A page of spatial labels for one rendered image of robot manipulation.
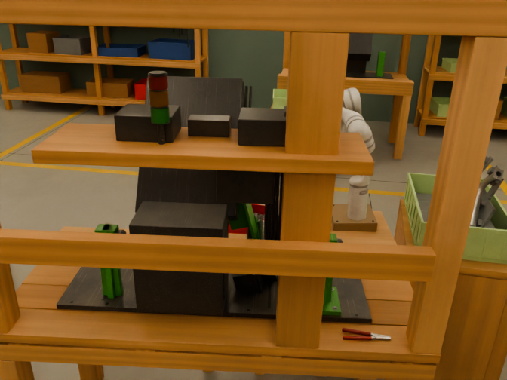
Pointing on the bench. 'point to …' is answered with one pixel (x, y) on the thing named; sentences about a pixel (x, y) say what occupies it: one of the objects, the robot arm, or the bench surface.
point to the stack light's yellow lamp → (159, 99)
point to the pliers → (364, 335)
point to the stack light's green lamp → (160, 116)
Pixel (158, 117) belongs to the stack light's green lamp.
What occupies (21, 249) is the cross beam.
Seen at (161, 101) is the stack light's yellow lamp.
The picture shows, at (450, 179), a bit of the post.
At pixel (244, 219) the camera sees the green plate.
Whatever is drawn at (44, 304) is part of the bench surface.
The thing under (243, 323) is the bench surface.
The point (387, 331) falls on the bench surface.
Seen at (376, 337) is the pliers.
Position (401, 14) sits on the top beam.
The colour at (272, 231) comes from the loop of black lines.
